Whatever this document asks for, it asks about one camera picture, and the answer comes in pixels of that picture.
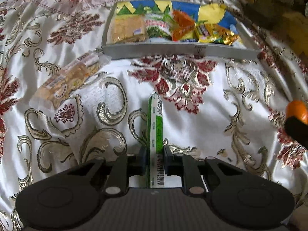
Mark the green white snack stick packet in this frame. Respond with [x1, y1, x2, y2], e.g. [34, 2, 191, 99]
[147, 93, 164, 188]

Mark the clear rice cracker packet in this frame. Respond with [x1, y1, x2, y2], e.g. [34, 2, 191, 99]
[106, 15, 148, 44]

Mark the clear mixed grain bar packet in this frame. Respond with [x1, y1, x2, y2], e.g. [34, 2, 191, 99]
[29, 51, 111, 114]

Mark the floral satin bed cover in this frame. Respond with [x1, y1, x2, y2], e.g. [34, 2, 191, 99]
[1, 0, 307, 230]

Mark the gold foil snack packet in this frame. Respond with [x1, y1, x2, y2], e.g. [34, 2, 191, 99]
[213, 24, 240, 45]

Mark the silver tray with dinosaur drawing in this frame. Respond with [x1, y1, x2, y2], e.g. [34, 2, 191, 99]
[101, 0, 260, 60]

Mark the orange spicy tofu packet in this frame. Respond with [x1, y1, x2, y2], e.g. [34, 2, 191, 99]
[172, 10, 195, 41]

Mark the white spicy kelp snack pouch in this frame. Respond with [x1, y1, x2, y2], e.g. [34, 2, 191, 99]
[145, 14, 172, 41]

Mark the yellow vegetarian snack packet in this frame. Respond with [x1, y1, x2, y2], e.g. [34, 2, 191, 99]
[195, 24, 220, 43]

